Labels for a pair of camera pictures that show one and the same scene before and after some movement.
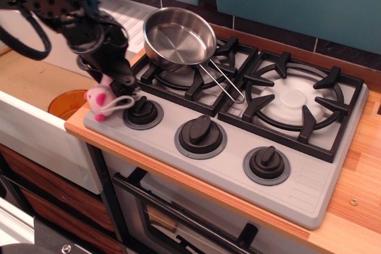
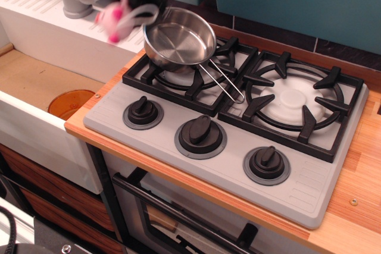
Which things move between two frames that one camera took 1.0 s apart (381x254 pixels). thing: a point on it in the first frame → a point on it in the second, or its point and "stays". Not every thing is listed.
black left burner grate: [205, 87] stays
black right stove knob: [266, 166] stays
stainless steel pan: [177, 41] stays
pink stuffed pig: [102, 100] → [116, 19]
